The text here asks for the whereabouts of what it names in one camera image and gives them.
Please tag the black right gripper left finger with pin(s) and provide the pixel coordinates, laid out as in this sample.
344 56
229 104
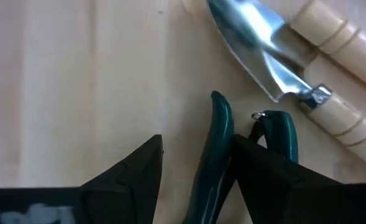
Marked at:
120 193

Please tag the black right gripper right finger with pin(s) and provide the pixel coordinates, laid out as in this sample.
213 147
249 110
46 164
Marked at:
282 186

